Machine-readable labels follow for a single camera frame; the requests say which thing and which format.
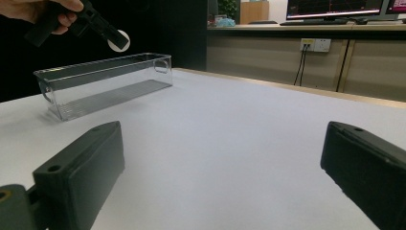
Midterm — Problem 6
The white round ball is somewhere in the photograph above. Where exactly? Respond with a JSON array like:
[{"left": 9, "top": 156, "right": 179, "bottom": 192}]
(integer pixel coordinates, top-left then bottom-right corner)
[{"left": 107, "top": 29, "right": 131, "bottom": 54}]

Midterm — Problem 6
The wooden cabinet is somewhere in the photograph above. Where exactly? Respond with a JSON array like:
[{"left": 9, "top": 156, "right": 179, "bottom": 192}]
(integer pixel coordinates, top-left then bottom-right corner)
[{"left": 239, "top": 0, "right": 270, "bottom": 25}]

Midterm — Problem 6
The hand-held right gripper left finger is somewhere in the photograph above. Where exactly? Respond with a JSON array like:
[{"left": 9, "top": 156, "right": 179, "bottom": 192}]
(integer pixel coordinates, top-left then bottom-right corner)
[{"left": 32, "top": 120, "right": 126, "bottom": 230}]

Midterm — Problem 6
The computer monitor with pink screen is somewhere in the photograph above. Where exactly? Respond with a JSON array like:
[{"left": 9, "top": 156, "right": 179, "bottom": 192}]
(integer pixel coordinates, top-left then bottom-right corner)
[{"left": 384, "top": 0, "right": 406, "bottom": 15}]

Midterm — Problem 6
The black power cable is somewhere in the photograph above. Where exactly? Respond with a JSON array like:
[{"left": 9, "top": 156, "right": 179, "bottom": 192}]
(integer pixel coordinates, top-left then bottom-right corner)
[
  {"left": 293, "top": 44, "right": 305, "bottom": 86},
  {"left": 299, "top": 44, "right": 310, "bottom": 87}
]

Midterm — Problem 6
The green plant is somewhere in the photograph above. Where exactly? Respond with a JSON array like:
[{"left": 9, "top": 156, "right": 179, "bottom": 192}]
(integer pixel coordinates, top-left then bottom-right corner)
[{"left": 217, "top": 0, "right": 240, "bottom": 20}]

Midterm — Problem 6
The white table sheet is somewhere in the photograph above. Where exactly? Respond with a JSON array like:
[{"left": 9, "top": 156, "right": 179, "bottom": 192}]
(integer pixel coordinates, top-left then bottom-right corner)
[{"left": 0, "top": 68, "right": 406, "bottom": 230}]

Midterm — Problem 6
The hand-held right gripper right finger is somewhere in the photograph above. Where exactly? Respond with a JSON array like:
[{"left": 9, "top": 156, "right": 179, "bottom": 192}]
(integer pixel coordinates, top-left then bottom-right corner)
[{"left": 320, "top": 121, "right": 406, "bottom": 230}]

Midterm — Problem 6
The clear plastic container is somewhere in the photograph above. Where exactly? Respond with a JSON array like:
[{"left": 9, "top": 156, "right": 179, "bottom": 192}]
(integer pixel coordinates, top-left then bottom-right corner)
[{"left": 33, "top": 52, "right": 174, "bottom": 123}]

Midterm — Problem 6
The white wall outlet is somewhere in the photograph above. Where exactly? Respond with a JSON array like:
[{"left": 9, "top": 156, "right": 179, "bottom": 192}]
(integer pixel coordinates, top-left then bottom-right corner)
[{"left": 299, "top": 37, "right": 332, "bottom": 54}]

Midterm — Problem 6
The wooden cabinet counter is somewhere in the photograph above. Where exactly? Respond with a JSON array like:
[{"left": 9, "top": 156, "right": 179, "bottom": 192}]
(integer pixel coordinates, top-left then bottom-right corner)
[{"left": 206, "top": 22, "right": 406, "bottom": 104}]

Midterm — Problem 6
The teal bundle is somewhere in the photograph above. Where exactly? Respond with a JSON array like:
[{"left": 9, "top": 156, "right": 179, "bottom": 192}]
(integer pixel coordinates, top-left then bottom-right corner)
[{"left": 214, "top": 16, "right": 237, "bottom": 28}]

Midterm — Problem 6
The large computer monitor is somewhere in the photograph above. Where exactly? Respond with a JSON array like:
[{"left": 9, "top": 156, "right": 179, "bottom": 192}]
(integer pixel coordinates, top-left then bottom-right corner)
[{"left": 285, "top": 0, "right": 390, "bottom": 21}]

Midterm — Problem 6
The black keyboard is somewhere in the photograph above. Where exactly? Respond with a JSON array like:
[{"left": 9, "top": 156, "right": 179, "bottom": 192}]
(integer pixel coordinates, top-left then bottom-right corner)
[{"left": 280, "top": 18, "right": 350, "bottom": 27}]

